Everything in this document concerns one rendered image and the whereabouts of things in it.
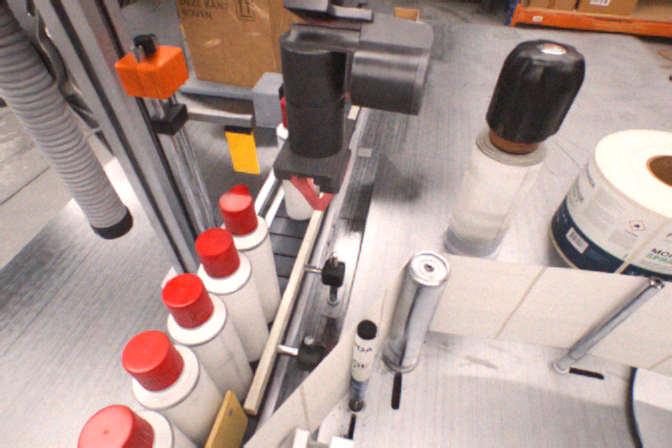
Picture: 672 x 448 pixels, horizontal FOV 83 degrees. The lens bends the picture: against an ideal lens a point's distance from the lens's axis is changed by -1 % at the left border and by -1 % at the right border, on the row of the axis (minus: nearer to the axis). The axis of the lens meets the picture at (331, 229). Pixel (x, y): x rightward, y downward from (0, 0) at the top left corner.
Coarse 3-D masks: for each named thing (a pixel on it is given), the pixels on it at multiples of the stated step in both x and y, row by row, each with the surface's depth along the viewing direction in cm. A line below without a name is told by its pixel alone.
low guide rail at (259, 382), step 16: (352, 112) 79; (320, 192) 62; (304, 240) 55; (304, 256) 53; (288, 288) 50; (288, 304) 48; (272, 336) 45; (272, 352) 44; (256, 384) 41; (256, 400) 40
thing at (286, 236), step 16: (272, 224) 62; (288, 224) 62; (304, 224) 62; (320, 224) 62; (272, 240) 60; (288, 240) 60; (288, 256) 58; (288, 272) 56; (288, 320) 51; (256, 368) 46; (272, 368) 46; (256, 416) 42
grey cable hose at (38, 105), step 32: (0, 0) 22; (0, 32) 22; (0, 64) 23; (32, 64) 24; (32, 96) 24; (32, 128) 26; (64, 128) 27; (64, 160) 28; (96, 160) 30; (96, 192) 31; (96, 224) 33; (128, 224) 34
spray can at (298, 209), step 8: (280, 128) 52; (280, 136) 51; (280, 144) 52; (288, 184) 57; (288, 192) 58; (296, 192) 58; (288, 200) 60; (296, 200) 59; (304, 200) 59; (288, 208) 61; (296, 208) 60; (304, 208) 60; (296, 216) 62; (304, 216) 62
